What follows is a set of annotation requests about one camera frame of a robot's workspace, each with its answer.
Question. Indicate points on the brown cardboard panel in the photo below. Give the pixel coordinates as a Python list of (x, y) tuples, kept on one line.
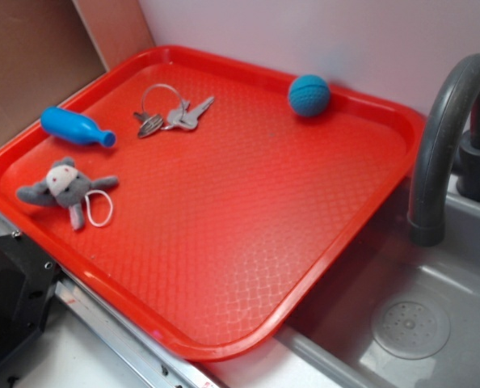
[(50, 49)]

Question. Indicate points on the blue textured ball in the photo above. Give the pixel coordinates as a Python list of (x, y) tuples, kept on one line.
[(309, 95)]

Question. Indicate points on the silver keys on ring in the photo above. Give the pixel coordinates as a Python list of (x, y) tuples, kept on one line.
[(184, 117)]

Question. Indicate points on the grey plush toy animal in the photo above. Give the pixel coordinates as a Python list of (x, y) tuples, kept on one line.
[(67, 187)]

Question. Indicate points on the red plastic tray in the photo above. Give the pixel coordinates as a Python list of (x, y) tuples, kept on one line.
[(217, 233)]

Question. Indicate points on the dark grey toy faucet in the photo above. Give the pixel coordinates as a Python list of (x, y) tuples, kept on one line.
[(450, 145)]

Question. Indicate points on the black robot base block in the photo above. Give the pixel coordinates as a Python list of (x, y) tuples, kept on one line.
[(26, 278)]

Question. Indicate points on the grey plastic toy sink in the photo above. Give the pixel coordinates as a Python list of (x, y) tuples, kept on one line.
[(388, 313)]

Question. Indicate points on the blue toy bottle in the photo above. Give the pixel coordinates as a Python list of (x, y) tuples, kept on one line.
[(75, 128)]

